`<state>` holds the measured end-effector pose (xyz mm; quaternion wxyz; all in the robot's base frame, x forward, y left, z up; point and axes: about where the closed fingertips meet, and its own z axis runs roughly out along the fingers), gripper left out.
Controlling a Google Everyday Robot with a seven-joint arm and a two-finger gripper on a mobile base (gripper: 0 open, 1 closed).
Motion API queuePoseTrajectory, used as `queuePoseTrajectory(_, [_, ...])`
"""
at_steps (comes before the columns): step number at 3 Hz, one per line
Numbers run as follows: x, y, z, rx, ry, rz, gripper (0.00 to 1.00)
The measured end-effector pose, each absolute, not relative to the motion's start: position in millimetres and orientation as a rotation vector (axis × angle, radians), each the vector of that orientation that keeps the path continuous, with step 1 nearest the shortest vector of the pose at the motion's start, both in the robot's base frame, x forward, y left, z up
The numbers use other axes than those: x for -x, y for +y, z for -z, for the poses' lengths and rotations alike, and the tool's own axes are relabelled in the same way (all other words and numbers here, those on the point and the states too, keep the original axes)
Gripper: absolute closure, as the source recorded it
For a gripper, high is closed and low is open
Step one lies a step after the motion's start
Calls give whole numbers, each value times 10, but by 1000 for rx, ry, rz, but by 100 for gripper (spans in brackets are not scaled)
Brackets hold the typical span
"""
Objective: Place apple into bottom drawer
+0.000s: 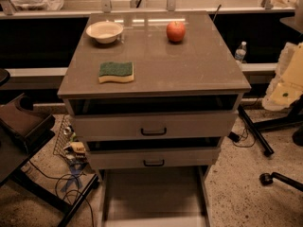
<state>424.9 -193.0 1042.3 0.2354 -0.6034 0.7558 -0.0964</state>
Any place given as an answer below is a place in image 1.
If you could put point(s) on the red apple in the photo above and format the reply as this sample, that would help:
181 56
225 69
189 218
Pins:
176 31

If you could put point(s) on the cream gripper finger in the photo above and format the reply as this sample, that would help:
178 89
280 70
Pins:
287 85

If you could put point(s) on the clear plastic water bottle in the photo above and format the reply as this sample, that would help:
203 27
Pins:
241 52

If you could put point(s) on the grey drawer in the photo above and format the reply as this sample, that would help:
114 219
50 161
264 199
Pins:
153 125
156 157

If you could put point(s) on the wire mesh rack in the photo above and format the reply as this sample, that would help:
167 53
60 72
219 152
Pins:
63 137

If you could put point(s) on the dark brown side table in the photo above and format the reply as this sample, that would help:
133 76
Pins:
23 133

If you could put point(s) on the top grey drawer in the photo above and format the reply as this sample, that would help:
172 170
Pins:
153 125

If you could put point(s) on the green yellow sponge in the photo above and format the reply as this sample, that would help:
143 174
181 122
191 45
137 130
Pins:
111 71

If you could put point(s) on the open bottom drawer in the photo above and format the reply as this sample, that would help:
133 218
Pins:
154 197

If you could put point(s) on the white bowl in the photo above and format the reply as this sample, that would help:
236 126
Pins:
104 32

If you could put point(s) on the grey drawer cabinet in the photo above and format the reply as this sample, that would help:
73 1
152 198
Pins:
198 74

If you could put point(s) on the black metal stand leg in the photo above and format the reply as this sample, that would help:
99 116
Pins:
268 151

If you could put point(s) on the middle grey drawer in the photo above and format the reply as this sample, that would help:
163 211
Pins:
156 157

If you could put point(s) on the black chair caster leg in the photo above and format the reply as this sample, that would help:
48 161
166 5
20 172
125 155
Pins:
268 178

